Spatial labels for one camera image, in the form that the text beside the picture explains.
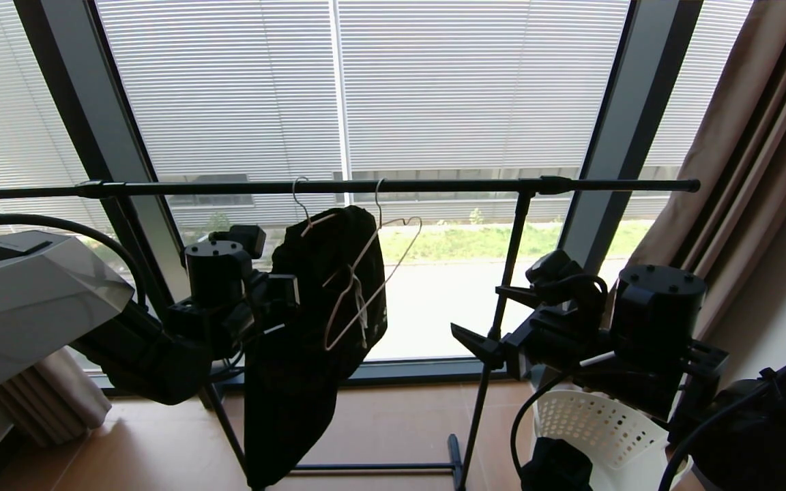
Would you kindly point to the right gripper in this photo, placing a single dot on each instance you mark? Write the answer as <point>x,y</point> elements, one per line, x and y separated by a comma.
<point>570,341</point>

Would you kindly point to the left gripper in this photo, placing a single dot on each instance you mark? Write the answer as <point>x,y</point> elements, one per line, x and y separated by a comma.
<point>263,300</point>

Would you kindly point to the black shorts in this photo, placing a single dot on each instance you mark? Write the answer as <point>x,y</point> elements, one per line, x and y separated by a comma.
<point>297,382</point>

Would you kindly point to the pink clothes hanger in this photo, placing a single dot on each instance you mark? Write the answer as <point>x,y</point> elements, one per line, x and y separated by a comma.
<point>380,218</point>
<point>304,215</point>

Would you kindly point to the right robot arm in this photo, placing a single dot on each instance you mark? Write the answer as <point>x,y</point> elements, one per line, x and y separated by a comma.
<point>659,307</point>

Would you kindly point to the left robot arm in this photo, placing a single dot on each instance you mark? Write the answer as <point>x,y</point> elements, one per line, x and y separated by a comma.
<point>24,307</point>

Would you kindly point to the white laundry basket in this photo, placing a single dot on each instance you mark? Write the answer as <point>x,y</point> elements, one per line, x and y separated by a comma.
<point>598,423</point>

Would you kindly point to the black clothes rack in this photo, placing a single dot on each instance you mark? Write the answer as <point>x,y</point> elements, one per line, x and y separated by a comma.
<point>468,185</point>

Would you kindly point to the heap of clothes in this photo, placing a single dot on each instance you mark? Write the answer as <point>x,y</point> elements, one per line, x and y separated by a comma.
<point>557,470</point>

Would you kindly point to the brown curtain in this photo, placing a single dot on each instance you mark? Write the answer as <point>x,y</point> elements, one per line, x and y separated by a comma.
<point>741,136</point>
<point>59,402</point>

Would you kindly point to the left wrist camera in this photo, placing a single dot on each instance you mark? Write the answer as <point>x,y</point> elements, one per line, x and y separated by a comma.
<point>243,240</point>

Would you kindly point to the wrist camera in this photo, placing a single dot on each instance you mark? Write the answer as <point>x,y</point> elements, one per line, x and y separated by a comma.
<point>243,240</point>
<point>550,266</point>

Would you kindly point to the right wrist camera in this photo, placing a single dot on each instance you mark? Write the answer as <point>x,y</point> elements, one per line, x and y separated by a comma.
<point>550,266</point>

